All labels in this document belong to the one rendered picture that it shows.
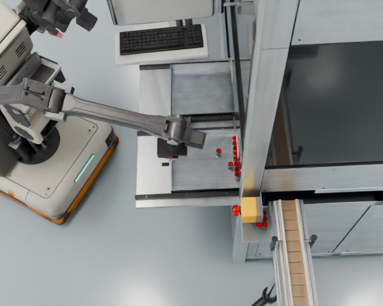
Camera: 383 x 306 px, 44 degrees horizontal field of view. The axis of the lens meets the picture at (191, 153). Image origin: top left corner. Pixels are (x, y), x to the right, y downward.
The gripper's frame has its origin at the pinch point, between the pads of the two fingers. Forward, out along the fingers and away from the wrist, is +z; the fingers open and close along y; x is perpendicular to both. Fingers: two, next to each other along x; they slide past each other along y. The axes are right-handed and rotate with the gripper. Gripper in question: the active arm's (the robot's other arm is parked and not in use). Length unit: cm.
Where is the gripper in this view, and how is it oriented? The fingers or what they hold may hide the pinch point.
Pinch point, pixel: (169, 158)
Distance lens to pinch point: 167.2
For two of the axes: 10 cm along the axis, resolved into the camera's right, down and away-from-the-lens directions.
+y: 9.9, 0.4, 1.4
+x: -0.3, -8.9, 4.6
